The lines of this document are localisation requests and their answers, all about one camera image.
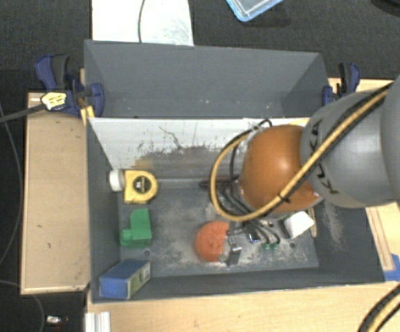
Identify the pale wood board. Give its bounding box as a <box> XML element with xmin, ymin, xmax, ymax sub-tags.
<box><xmin>19</xmin><ymin>91</ymin><xmax>92</xmax><ymax>295</ymax></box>

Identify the orange ball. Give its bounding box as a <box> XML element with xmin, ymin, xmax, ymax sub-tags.
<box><xmin>194</xmin><ymin>220</ymin><xmax>233</xmax><ymax>264</ymax></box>

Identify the grey metal bin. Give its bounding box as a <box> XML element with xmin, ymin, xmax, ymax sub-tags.
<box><xmin>82</xmin><ymin>39</ymin><xmax>386</xmax><ymax>304</ymax></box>

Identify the blue and green box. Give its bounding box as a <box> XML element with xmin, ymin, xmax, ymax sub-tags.
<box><xmin>98</xmin><ymin>258</ymin><xmax>152</xmax><ymax>300</ymax></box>

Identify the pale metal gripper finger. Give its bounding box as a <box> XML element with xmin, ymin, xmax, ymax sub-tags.
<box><xmin>226</xmin><ymin>237</ymin><xmax>243</xmax><ymax>268</ymax></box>

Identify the green plastic block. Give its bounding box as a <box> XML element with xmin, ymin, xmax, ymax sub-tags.
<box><xmin>119</xmin><ymin>207</ymin><xmax>153</xmax><ymax>249</ymax></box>

